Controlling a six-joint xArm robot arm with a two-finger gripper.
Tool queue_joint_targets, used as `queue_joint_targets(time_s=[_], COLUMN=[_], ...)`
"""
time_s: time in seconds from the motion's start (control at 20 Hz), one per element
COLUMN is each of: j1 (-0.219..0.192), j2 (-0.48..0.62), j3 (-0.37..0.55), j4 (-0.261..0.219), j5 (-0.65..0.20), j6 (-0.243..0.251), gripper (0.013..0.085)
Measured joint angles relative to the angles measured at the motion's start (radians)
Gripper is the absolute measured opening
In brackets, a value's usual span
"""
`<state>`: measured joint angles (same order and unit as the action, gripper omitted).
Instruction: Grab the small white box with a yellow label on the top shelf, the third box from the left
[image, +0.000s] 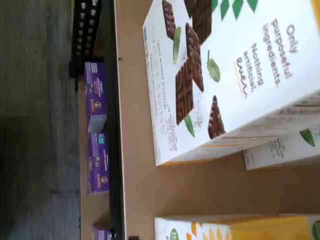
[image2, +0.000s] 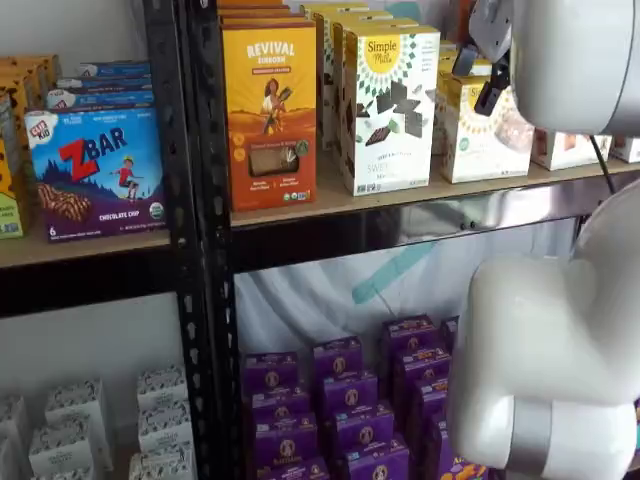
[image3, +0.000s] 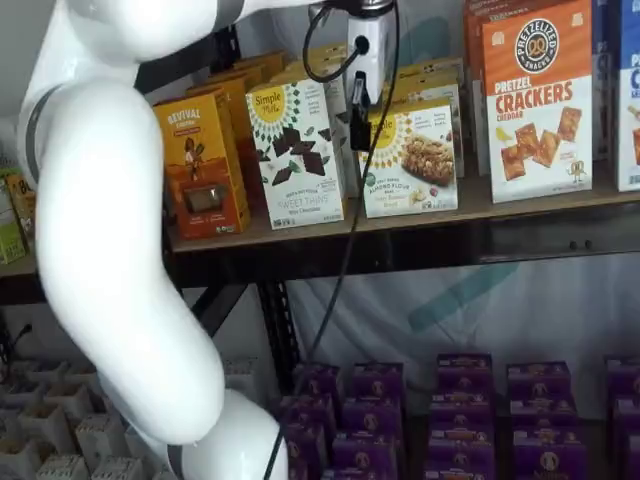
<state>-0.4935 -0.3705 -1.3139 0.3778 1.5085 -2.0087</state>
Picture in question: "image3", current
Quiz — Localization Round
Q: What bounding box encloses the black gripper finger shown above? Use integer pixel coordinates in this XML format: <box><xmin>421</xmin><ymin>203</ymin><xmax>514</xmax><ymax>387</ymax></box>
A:
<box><xmin>349</xmin><ymin>71</ymin><xmax>373</xmax><ymax>153</ymax></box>

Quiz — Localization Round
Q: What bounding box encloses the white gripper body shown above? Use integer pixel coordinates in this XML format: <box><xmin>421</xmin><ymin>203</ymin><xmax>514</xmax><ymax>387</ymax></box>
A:
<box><xmin>346</xmin><ymin>10</ymin><xmax>390</xmax><ymax>109</ymax></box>

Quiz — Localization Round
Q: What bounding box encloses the Simple Mills almond bar box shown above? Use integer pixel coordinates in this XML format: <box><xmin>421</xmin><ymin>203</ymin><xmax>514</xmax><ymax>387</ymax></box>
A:
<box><xmin>356</xmin><ymin>97</ymin><xmax>460</xmax><ymax>220</ymax></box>

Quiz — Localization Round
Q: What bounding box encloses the orange pretzel crackers box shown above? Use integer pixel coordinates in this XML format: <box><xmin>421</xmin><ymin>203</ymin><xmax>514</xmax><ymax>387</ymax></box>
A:
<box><xmin>462</xmin><ymin>0</ymin><xmax>489</xmax><ymax>177</ymax></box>
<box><xmin>480</xmin><ymin>0</ymin><xmax>595</xmax><ymax>205</ymax></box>

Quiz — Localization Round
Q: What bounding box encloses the orange Revival snack box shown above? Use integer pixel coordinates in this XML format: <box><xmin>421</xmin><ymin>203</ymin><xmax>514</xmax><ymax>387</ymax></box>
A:
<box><xmin>184</xmin><ymin>81</ymin><xmax>266</xmax><ymax>221</ymax></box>
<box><xmin>205</xmin><ymin>69</ymin><xmax>254</xmax><ymax>94</ymax></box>
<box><xmin>230</xmin><ymin>57</ymin><xmax>276</xmax><ymax>81</ymax></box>
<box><xmin>152</xmin><ymin>88</ymin><xmax>252</xmax><ymax>241</ymax></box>

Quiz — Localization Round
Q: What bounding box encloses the wooden shelf board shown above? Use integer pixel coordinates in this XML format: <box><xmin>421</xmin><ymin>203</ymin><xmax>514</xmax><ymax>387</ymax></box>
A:
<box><xmin>0</xmin><ymin>254</ymin><xmax>42</xmax><ymax>279</ymax></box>
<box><xmin>166</xmin><ymin>164</ymin><xmax>640</xmax><ymax>254</ymax></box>

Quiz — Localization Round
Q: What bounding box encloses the blue pretzel crackers box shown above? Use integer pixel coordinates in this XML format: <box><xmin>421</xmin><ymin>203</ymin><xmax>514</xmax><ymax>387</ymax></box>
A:
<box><xmin>592</xmin><ymin>0</ymin><xmax>621</xmax><ymax>162</ymax></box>
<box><xmin>616</xmin><ymin>0</ymin><xmax>640</xmax><ymax>194</ymax></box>

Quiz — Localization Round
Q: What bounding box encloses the purple snack box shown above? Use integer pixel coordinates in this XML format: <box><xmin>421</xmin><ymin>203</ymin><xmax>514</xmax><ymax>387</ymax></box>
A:
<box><xmin>506</xmin><ymin>362</ymin><xmax>572</xmax><ymax>401</ymax></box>
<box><xmin>278</xmin><ymin>394</ymin><xmax>337</xmax><ymax>434</ymax></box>
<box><xmin>423</xmin><ymin>462</ymin><xmax>496</xmax><ymax>480</ymax></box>
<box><xmin>294</xmin><ymin>363</ymin><xmax>346</xmax><ymax>401</ymax></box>
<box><xmin>284</xmin><ymin>424</ymin><xmax>329</xmax><ymax>480</ymax></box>
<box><xmin>509</xmin><ymin>397</ymin><xmax>581</xmax><ymax>435</ymax></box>
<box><xmin>512</xmin><ymin>430</ymin><xmax>587</xmax><ymax>480</ymax></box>
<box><xmin>332</xmin><ymin>433</ymin><xmax>400</xmax><ymax>474</ymax></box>
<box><xmin>624</xmin><ymin>434</ymin><xmax>640</xmax><ymax>480</ymax></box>
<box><xmin>604</xmin><ymin>355</ymin><xmax>640</xmax><ymax>401</ymax></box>
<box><xmin>436</xmin><ymin>353</ymin><xmax>495</xmax><ymax>396</ymax></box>
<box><xmin>322</xmin><ymin>467</ymin><xmax>396</xmax><ymax>480</ymax></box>
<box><xmin>612</xmin><ymin>397</ymin><xmax>640</xmax><ymax>437</ymax></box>
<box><xmin>342</xmin><ymin>397</ymin><xmax>404</xmax><ymax>437</ymax></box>
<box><xmin>352</xmin><ymin>362</ymin><xmax>405</xmax><ymax>401</ymax></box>
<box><xmin>427</xmin><ymin>424</ymin><xmax>497</xmax><ymax>466</ymax></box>
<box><xmin>430</xmin><ymin>389</ymin><xmax>496</xmax><ymax>429</ymax></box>

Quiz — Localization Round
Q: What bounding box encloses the yellow spotted snack box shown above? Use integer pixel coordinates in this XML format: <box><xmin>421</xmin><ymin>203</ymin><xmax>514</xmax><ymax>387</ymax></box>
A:
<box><xmin>5</xmin><ymin>172</ymin><xmax>40</xmax><ymax>251</ymax></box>

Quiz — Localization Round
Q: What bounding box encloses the yellow green snack box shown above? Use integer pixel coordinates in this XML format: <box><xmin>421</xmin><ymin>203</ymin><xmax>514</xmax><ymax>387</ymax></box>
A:
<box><xmin>0</xmin><ymin>172</ymin><xmax>29</xmax><ymax>266</ymax></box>

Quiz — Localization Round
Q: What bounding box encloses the black metal shelving rack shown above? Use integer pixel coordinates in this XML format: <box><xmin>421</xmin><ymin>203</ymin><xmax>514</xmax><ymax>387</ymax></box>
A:
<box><xmin>134</xmin><ymin>0</ymin><xmax>640</xmax><ymax>401</ymax></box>

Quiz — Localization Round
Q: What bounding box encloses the white plastic backdrop sheet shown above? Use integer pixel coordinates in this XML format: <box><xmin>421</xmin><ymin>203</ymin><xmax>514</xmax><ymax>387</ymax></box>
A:
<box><xmin>279</xmin><ymin>0</ymin><xmax>640</xmax><ymax>389</ymax></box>

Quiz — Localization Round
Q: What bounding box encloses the white patterned carton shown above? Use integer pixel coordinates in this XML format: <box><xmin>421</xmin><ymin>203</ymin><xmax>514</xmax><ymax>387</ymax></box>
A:
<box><xmin>35</xmin><ymin>453</ymin><xmax>92</xmax><ymax>480</ymax></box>
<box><xmin>74</xmin><ymin>414</ymin><xmax>127</xmax><ymax>457</ymax></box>
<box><xmin>91</xmin><ymin>457</ymin><xmax>147</xmax><ymax>480</ymax></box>

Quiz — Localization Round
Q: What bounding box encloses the black looped plug cable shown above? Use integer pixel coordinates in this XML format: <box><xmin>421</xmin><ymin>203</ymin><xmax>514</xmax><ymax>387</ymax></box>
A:
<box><xmin>302</xmin><ymin>0</ymin><xmax>371</xmax><ymax>84</ymax></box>

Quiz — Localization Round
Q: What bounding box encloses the long black hanging cable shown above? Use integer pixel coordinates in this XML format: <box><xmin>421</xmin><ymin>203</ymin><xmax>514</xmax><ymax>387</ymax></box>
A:
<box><xmin>262</xmin><ymin>0</ymin><xmax>401</xmax><ymax>480</ymax></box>

